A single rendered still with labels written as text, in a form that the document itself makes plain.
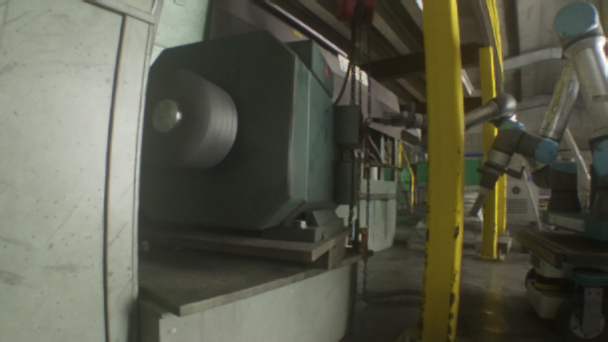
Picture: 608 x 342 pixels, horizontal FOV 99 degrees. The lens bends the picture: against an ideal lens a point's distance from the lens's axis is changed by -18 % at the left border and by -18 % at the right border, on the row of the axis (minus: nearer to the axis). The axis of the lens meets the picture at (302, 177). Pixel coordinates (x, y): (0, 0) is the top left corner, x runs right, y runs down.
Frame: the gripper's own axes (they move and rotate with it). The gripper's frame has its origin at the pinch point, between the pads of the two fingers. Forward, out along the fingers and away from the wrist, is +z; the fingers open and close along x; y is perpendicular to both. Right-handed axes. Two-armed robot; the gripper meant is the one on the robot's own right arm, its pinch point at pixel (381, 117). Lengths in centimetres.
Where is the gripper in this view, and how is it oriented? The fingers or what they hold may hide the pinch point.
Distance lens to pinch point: 153.2
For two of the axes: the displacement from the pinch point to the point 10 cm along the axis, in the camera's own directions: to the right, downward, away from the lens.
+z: -9.8, -0.4, -1.9
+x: -1.9, 0.4, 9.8
